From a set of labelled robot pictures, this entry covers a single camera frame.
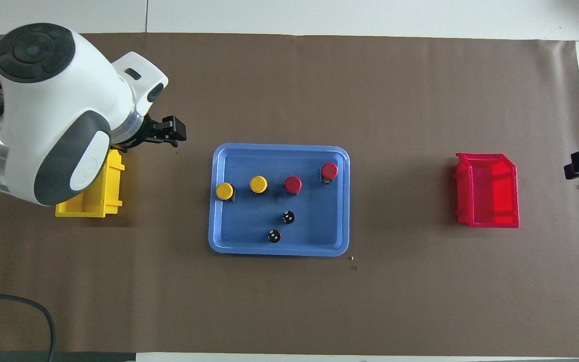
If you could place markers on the small black cylinder button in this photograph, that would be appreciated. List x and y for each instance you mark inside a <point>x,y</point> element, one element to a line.
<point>288,217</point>
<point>274,236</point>

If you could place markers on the red plastic bin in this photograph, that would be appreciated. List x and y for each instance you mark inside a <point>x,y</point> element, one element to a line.
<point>490,191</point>

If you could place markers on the red push button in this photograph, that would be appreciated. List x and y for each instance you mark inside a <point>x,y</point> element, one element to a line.
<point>329,171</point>
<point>293,184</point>

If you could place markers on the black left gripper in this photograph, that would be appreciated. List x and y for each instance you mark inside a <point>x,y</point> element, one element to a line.
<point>171,129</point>

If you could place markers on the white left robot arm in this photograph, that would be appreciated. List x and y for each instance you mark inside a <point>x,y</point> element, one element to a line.
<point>53,110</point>

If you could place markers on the brown paper mat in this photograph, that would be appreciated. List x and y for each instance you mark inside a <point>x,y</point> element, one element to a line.
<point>289,301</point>

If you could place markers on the yellow plastic bin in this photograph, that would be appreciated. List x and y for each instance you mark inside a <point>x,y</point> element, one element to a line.
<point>93,208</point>

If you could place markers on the blue plastic tray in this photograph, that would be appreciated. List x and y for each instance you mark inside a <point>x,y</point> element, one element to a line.
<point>249,226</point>

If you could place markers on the yellow push button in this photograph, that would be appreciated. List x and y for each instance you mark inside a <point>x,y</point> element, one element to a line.
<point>224,191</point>
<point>258,184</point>

